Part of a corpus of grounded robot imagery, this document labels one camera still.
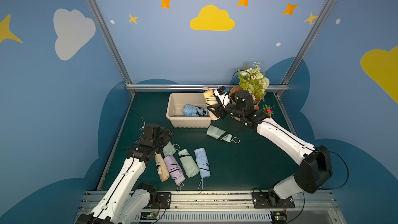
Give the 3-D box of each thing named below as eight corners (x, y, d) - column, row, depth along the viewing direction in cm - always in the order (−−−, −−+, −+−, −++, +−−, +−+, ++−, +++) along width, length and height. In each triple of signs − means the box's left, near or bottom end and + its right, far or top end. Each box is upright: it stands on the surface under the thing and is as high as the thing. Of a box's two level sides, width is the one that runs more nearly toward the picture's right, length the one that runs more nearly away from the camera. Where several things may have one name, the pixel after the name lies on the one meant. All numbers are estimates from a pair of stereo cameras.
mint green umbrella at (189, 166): (188, 178, 82) (188, 177, 80) (173, 146, 94) (173, 144, 92) (199, 172, 84) (199, 170, 82) (183, 141, 96) (183, 139, 94)
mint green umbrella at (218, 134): (205, 134, 100) (206, 132, 98) (209, 127, 104) (210, 124, 102) (237, 147, 95) (238, 145, 92) (239, 139, 99) (241, 136, 96)
